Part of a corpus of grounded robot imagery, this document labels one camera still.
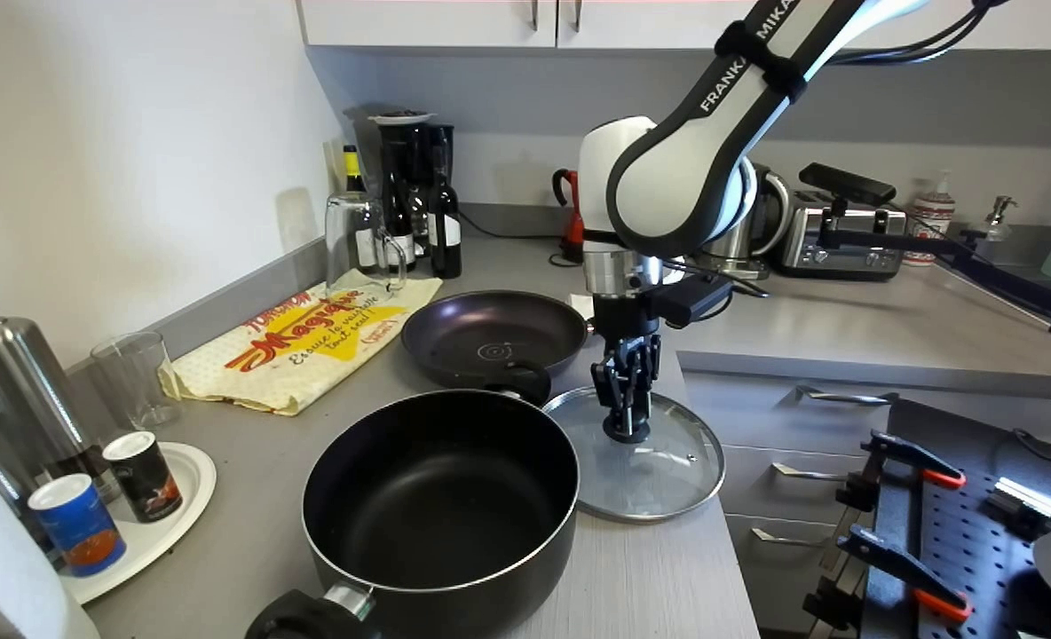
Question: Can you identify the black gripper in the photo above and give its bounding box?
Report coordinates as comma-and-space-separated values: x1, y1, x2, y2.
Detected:
589, 291, 670, 445

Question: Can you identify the glass lid with black knob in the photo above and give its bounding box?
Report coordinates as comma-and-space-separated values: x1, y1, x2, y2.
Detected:
539, 386, 730, 526

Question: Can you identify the large black cooking pot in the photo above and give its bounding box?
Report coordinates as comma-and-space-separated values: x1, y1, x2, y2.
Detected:
242, 386, 587, 639

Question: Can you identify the clear drinking glass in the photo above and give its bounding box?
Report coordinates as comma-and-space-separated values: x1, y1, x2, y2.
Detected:
82, 335, 186, 438

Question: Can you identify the black frying pan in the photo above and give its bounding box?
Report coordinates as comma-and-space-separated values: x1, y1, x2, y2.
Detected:
397, 289, 592, 406

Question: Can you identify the stainless steel electric kettle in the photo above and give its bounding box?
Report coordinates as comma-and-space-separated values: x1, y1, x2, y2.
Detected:
715, 165, 797, 279

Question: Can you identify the silver toaster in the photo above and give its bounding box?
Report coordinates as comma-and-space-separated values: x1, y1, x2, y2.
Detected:
778, 161, 911, 284

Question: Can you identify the yellow cloth with red print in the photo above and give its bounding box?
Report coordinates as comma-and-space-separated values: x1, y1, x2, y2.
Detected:
156, 265, 449, 419

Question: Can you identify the black coffee machine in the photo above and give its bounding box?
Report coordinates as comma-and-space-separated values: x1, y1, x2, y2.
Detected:
343, 107, 459, 270

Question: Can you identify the bottle with yellow cap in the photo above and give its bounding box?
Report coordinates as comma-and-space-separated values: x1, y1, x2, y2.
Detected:
337, 143, 384, 278

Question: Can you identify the clear glass jar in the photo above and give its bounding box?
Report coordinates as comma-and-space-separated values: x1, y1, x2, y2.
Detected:
909, 175, 963, 245

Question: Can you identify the blue perforated board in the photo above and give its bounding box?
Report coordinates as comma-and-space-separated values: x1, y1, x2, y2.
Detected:
858, 394, 1051, 639

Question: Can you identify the wide white cabinet door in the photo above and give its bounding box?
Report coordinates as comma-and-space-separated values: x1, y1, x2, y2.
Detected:
554, 0, 1051, 53

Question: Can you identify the chrome faucet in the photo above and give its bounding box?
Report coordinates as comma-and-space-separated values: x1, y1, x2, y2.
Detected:
982, 191, 1018, 245

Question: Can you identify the narrow white cabinet door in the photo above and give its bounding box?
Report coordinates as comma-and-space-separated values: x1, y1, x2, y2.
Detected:
294, 0, 556, 49

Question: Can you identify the white oval plate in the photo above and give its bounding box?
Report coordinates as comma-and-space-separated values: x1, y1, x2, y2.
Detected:
56, 438, 219, 610

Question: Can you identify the dark brown printed cup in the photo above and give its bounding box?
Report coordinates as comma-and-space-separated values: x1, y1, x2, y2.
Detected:
101, 427, 186, 526

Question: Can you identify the blue printed cup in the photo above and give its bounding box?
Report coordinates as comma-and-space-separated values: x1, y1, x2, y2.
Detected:
24, 472, 128, 578

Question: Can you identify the tall steel thermos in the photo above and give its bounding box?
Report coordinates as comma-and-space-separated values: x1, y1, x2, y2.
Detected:
0, 311, 109, 477

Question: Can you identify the white paper towel roll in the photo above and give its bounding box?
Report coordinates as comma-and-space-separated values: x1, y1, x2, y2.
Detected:
0, 440, 104, 639

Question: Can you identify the short metal drawer handle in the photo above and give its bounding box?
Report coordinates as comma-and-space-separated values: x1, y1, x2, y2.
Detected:
766, 457, 850, 485
746, 521, 839, 555

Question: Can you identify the long metal drawer handle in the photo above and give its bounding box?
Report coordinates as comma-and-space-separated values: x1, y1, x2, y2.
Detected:
778, 382, 901, 417

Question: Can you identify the black clamp with orange handle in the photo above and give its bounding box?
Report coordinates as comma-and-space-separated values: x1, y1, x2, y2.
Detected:
834, 431, 972, 515
804, 526, 977, 631

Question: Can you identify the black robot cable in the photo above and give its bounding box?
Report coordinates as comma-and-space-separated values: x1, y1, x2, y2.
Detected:
832, 0, 1008, 66

